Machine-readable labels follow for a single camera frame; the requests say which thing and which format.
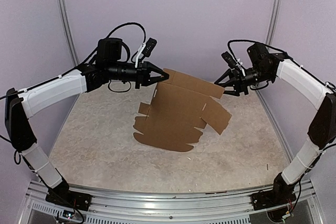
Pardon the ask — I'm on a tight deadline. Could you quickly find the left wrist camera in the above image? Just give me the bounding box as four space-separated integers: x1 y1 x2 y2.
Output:
134 38 157 68

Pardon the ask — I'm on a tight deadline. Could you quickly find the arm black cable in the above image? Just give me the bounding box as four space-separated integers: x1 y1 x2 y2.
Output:
227 39 336 91
0 22 148 101

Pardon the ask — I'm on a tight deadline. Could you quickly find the left aluminium frame post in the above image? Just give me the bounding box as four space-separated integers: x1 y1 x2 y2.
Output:
57 0 80 66

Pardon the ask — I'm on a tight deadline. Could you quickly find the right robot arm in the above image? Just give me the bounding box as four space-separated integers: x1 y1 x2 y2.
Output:
215 39 335 205

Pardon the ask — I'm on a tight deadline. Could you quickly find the front aluminium rail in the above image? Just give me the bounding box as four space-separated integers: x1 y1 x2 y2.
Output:
17 180 324 223

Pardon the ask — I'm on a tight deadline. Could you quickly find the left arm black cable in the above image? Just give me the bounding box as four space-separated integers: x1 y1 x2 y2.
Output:
0 22 148 101

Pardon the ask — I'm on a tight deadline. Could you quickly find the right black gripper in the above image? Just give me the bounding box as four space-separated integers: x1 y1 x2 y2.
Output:
214 65 274 96

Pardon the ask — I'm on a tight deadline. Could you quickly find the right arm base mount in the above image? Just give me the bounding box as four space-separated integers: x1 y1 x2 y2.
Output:
250 190 297 210

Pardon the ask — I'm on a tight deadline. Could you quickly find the brown cardboard box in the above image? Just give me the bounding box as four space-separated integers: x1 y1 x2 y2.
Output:
133 69 232 152

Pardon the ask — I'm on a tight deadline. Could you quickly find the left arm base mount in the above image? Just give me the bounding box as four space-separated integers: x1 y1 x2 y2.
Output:
45 190 92 211

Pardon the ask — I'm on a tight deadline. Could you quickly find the right aluminium frame post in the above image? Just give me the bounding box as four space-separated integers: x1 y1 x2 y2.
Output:
266 0 281 45

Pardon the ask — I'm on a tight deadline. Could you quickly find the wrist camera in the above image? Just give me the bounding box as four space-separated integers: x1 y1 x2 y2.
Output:
134 38 157 68
221 51 246 76

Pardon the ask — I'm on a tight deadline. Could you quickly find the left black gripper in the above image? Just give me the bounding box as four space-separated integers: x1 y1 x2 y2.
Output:
107 58 169 88

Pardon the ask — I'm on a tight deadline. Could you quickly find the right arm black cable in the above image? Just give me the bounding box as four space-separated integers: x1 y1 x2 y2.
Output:
227 39 336 91

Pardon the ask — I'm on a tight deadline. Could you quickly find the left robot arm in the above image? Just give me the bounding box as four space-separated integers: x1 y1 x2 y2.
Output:
5 38 169 206

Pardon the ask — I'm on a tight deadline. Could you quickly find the aluminium frame post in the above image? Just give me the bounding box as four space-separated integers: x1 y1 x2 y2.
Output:
57 0 80 66
266 0 281 45

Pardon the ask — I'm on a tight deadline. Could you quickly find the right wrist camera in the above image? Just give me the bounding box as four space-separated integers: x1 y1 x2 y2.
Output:
221 51 246 76

